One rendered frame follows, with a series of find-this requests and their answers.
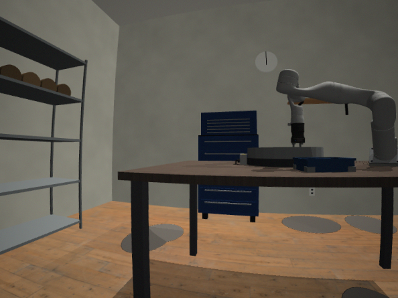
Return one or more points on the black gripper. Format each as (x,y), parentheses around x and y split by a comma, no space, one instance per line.
(297,129)

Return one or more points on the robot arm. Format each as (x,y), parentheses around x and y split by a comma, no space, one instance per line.
(381,104)

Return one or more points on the blue crate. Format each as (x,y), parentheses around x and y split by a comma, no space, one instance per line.
(324,164)

